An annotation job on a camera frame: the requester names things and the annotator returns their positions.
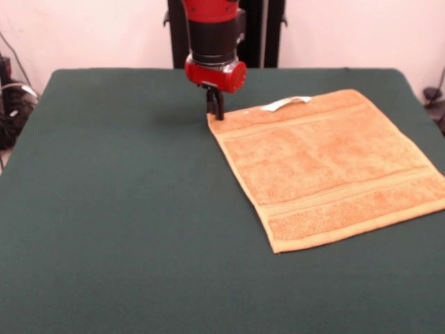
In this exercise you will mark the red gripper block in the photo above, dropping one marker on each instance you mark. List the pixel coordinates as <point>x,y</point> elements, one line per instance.
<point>215,76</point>

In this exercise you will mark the tan terry towel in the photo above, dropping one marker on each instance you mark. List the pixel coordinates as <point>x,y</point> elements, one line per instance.
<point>323,167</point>

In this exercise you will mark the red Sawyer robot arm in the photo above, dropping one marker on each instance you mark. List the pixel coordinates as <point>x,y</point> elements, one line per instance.
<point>215,31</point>

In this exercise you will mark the dark green table cloth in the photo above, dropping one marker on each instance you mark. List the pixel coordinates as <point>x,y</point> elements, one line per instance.
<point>87,208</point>

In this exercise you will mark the dark stand base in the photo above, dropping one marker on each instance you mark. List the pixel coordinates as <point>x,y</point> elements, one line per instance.
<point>432,94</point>

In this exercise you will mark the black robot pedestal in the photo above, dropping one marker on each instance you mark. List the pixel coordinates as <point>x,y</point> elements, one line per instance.
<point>264,35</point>

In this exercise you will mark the black wall box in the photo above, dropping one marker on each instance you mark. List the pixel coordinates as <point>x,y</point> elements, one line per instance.
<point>5,69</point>

